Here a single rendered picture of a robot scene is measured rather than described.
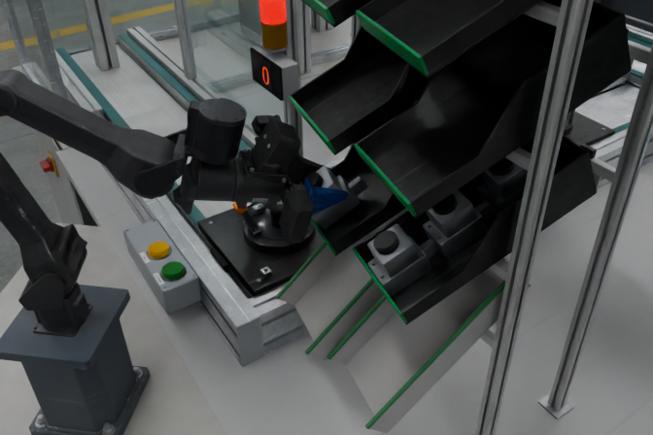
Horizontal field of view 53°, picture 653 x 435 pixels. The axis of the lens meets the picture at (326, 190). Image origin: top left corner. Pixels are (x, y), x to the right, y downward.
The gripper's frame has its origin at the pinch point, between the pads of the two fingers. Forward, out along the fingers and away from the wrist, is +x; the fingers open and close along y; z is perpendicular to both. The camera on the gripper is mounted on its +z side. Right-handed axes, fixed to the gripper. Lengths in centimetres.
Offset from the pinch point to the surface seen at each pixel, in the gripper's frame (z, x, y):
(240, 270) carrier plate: -31.8, -1.5, 16.8
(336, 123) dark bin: 10.1, -0.7, -1.1
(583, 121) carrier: -9, 86, 45
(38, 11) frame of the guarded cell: -22, -39, 100
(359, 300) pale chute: -14.9, 8.1, -7.6
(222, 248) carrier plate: -32.8, -3.5, 24.0
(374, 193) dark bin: -1.0, 8.7, -0.4
